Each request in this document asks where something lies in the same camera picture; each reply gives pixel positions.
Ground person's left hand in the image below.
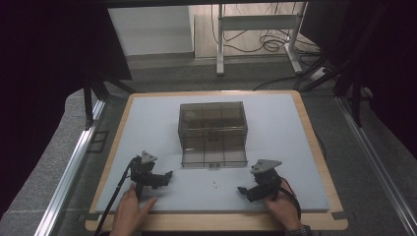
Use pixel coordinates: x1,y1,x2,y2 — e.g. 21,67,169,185
109,182,158,236

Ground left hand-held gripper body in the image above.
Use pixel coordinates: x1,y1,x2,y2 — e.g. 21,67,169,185
130,149,169,200

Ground grey tape piece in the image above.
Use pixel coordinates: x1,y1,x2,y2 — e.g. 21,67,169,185
330,210,349,221
78,212,101,222

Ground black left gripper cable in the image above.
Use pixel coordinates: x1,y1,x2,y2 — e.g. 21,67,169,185
93,156,139,236

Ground aluminium rail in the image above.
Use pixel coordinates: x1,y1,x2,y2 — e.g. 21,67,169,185
33,98,106,236
335,95,417,235

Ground white power strip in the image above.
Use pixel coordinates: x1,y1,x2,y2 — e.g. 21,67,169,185
309,66,328,82

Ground person's right hand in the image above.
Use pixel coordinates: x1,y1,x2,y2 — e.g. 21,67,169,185
263,179,303,232

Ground black floor cables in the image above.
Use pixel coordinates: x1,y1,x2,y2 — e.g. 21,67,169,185
210,2,332,92

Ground red and black gripper cable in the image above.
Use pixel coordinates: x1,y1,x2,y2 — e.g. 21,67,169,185
277,177,302,221

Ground dark sleeve cuff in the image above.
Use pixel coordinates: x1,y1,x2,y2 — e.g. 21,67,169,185
284,224,313,236

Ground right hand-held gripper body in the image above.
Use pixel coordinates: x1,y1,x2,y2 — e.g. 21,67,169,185
246,158,283,203

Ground white foam mat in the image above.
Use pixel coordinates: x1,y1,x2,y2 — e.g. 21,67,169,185
94,92,330,213

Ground transparent brown storage box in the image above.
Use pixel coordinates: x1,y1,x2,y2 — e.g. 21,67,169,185
177,100,249,169

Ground white wall panel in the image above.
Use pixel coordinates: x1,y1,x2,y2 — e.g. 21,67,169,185
107,5,195,57

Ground black metal stand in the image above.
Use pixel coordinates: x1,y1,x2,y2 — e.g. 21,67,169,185
299,55,373,129
82,74,139,131

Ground black curtain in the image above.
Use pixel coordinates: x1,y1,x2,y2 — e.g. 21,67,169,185
0,0,133,217
299,0,417,160

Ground white desk frame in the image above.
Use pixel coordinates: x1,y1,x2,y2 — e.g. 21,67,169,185
215,2,309,77

